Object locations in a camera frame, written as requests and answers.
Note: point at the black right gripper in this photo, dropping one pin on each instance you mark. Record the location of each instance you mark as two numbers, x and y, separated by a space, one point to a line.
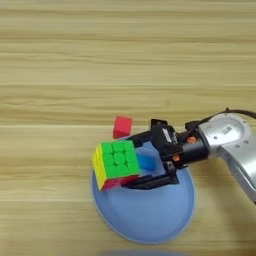
191 150

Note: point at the blue rectangular block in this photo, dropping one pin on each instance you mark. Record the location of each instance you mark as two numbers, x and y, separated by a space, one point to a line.
146 163

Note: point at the multicolour Rubik's cube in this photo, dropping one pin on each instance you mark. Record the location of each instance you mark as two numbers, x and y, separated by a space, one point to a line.
116 160

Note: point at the red cube block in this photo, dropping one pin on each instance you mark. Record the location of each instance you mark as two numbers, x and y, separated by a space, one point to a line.
122 127

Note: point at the light blue round plate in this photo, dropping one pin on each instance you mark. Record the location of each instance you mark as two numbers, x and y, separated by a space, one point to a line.
150 213

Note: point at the black box with white label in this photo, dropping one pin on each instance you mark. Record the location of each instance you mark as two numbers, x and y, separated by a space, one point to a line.
166 139

